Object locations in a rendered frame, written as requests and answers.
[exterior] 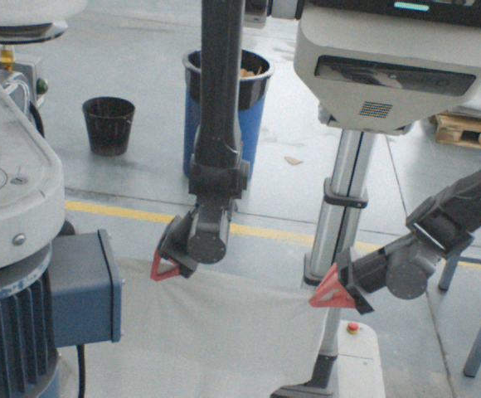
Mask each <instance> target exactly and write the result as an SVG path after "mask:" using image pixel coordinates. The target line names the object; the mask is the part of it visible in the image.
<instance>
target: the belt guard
mask: <svg viewBox="0 0 481 398"><path fill-rule="evenodd" d="M65 216H66V207H65V188H64V170H63V166H62V163H61V160H60V159H59V158H58V157H57V155H56V154H55V152H54V151H53V150H52V149H51V147H50V146H49V145H48V143H47V142H46V141H45V139H44V138H43V137H42V136H41V135H40V134H39V133H38V131H37V130H36V129H35V128H34V127H33V126H32V124H31V123H30V122H29V119H28V118H27V117H26V115H25V114H24V113H23V112H22V111H21V110H20V109H19V108H18V106H17V105H16V104H15V102H14V101H13V100H12V98H11V97H10V96H9V95H8V93H7V92H6V91H5V89H4V88H3V87H2V86H1V85H0V268H1V267H3V266H6V265H10V264H12V263H14V262H17V261H19V260H22V259H24V258H26V257H28V256H29V255H31V254H33V253H34V252H36V251H38V250H39V249H40V248H42V247H43V246H44V245H47V244H49V243H50V242H51V241H52V240H53V239H54V238H55V237H56V236H57V234H58V233H59V231H60V230H61V227H62V226H63V224H64V221H65Z"/></svg>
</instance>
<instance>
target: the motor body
mask: <svg viewBox="0 0 481 398"><path fill-rule="evenodd" d="M51 253H52V252H51V242H50V243H49V244H47V245H44V246H43V247H42V248H40V249H39V250H38V251H36V252H34V253H33V254H31V255H29V256H28V257H26V258H24V259H22V260H19V261H18V262H17V263H15V264H14V265H11V266H10V267H7V268H6V269H3V270H1V271H0V398H59V396H60V382H59V365H60V358H61V353H60V352H58V350H57V348H54V347H53V346H52V345H51V339H50V338H46V331H45V320H44V308H43V297H42V285H41V276H42V273H43V272H44V271H45V270H46V268H47V266H48V265H49V263H50V260H51Z"/></svg>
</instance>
